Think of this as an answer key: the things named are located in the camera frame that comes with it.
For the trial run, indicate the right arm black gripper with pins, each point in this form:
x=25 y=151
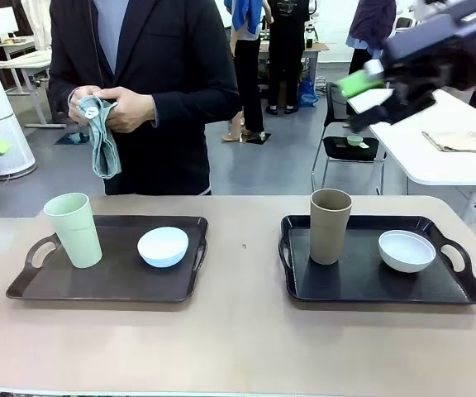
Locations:
x=432 y=70

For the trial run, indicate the beige cloth mat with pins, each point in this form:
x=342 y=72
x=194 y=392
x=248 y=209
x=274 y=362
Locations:
x=459 y=141

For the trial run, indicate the teal cloth mat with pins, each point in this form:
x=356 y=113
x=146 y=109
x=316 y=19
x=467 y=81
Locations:
x=105 y=153

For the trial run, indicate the pale green plastic cup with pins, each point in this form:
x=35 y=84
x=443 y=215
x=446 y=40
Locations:
x=74 y=235

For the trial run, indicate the white bowl with blue base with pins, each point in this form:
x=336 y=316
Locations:
x=163 y=248

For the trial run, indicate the person's right forearm dark sleeve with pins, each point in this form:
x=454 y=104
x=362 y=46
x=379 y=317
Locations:
x=58 y=89

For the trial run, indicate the person's left forearm dark sleeve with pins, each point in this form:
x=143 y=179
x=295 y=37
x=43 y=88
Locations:
x=196 y=105

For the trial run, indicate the black floor mat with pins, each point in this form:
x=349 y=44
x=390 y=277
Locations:
x=70 y=138

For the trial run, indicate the left black tray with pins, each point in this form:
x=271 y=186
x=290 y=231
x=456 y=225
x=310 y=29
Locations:
x=122 y=281

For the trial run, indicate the black plastic tray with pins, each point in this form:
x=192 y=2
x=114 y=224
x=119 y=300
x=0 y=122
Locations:
x=366 y=285

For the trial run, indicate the person's right hand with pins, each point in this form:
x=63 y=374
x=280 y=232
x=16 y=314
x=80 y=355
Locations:
x=76 y=108

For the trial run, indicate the person's left hand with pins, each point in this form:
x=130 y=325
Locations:
x=132 y=109

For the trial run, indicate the white cylindrical air purifier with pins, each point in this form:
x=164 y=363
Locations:
x=2 y=124

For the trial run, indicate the small green round item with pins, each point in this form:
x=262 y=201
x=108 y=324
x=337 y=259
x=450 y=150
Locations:
x=355 y=141

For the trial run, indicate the black metal chair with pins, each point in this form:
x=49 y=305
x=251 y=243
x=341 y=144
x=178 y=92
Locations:
x=345 y=151

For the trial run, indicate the person in purple top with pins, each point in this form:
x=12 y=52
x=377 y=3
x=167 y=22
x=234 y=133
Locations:
x=368 y=29

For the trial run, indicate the blue plastic bag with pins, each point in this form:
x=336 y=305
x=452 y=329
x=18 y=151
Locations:
x=307 y=93

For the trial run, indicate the grey background table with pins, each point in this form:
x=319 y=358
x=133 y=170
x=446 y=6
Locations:
x=314 y=49

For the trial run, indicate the white height-adjustable table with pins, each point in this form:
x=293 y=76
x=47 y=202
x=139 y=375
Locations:
x=27 y=62

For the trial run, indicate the white rounded table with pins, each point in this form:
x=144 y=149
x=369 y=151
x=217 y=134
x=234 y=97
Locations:
x=444 y=165

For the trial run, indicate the wooden background desk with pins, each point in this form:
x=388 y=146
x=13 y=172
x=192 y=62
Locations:
x=12 y=42

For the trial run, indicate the person in black clothes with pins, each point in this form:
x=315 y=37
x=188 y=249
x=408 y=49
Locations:
x=285 y=49

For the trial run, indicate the white standing board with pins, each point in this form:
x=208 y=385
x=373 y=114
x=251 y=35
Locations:
x=3 y=20

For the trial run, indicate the person in beige jacket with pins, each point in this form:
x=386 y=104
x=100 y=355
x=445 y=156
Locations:
x=37 y=18

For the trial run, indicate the tan plastic cup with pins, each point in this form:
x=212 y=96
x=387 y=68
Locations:
x=329 y=235

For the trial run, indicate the mannequin in blue shirt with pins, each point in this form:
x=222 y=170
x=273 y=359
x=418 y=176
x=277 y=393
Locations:
x=246 y=14

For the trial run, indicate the white bowl with grey outside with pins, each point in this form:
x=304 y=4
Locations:
x=405 y=254

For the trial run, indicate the person in dark jacket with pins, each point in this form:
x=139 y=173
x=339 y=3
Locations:
x=172 y=62

